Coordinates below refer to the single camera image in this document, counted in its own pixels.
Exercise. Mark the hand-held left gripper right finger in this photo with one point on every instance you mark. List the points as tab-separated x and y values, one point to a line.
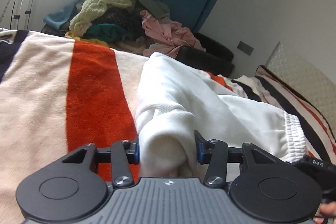
215	158

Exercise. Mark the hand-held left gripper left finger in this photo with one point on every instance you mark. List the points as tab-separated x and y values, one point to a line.
123	158

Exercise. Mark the white sweatpants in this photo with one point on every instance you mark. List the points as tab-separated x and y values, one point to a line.
197	108

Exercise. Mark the person's right hand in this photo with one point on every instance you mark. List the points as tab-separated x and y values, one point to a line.
328	212

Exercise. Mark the striped pillow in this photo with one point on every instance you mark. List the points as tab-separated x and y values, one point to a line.
294	100

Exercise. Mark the striped fleece blanket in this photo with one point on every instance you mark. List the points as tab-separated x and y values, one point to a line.
65	108

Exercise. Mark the white quilted headboard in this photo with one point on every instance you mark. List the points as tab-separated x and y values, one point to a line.
304	74

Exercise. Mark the black sofa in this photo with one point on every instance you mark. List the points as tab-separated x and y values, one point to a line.
210	56

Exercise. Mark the mustard yellow garment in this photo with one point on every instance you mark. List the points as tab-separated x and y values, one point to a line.
86	39

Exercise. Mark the dark green garment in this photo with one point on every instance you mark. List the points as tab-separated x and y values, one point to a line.
105	32

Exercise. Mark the dark patterned garment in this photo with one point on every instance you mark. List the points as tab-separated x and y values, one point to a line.
120	18

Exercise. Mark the pale yellow knit blanket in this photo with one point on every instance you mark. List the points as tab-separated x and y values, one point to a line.
102	6

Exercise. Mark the olive garment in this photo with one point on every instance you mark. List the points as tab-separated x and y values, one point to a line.
152	6

